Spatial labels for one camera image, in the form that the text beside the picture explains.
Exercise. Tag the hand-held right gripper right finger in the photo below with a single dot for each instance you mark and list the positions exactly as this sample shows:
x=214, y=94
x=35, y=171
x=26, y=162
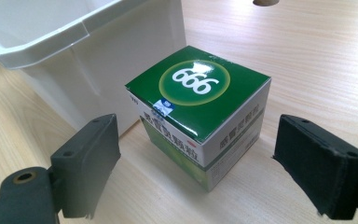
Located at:
x=320, y=165

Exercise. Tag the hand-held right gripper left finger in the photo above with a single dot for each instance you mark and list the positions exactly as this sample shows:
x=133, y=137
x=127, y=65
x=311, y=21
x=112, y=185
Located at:
x=84, y=165

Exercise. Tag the white plastic bin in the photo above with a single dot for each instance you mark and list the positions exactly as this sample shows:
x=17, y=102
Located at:
x=84, y=53

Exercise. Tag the green and white medicine box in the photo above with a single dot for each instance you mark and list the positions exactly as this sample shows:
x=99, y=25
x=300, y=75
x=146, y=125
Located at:
x=199, y=105

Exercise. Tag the round brown object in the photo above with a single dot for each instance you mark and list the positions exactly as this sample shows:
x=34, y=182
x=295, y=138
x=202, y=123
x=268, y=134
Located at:
x=265, y=2

